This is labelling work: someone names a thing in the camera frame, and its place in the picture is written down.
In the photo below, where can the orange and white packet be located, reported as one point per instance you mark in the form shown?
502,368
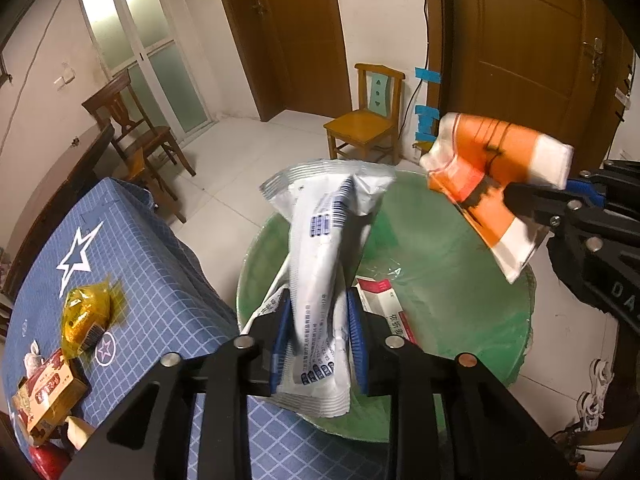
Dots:
480,165

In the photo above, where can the blue tape strip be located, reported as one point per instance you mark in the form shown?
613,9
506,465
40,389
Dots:
428,75

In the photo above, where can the yellow crinkled wrapper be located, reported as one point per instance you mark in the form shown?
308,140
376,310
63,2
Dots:
82,317

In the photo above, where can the white wall switch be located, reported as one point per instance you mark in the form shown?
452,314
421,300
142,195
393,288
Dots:
65,80

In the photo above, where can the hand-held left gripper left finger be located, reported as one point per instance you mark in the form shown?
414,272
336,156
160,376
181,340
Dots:
280,345

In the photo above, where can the orange cardboard box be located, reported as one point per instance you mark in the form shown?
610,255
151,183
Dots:
47,392

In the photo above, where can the frosted glass door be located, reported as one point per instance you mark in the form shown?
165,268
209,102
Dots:
145,40

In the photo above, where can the blue tape patch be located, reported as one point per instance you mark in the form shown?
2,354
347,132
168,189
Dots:
426,120

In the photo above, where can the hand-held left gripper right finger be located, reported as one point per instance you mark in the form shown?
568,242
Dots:
356,345

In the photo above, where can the red and white carton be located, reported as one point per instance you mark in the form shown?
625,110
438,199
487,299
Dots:
387,300

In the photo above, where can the light wooden chair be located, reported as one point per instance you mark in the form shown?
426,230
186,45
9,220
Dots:
360,130

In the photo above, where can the green lined waste bin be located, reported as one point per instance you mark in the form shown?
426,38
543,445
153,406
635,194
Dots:
450,280

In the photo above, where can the dark wooden chair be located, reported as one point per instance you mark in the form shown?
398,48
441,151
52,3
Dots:
130,125

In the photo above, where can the white printed plastic packet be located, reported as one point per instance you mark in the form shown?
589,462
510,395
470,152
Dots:
317,260

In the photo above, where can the blue checked tablecloth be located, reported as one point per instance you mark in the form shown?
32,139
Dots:
150,270

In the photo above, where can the brown wooden door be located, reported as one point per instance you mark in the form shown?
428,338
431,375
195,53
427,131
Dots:
295,30
530,50

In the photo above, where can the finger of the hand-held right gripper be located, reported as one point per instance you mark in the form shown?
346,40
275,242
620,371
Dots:
586,188
532,202

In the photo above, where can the dark wooden table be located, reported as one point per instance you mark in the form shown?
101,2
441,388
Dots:
55,175

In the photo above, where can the red apple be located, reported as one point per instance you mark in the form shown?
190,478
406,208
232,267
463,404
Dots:
47,462

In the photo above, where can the small white figurine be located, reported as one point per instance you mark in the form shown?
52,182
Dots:
32,357

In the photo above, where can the white patterned slipper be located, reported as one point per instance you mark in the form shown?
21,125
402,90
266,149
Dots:
595,395

